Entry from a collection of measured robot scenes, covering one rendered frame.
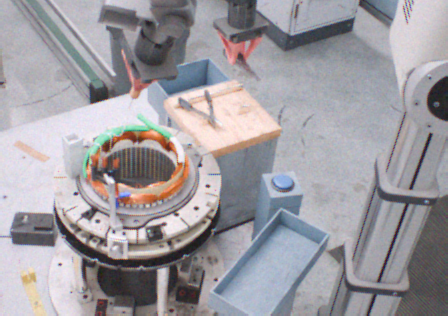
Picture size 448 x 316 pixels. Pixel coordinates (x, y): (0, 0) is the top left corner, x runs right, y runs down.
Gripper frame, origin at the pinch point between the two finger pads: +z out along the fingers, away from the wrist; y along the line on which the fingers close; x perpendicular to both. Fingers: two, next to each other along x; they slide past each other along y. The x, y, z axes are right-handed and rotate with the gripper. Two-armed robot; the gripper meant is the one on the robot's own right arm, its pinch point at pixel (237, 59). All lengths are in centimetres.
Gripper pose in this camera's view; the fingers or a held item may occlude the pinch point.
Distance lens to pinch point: 150.1
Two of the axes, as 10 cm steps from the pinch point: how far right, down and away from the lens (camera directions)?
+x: 5.1, 5.9, -6.3
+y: -8.6, 2.9, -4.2
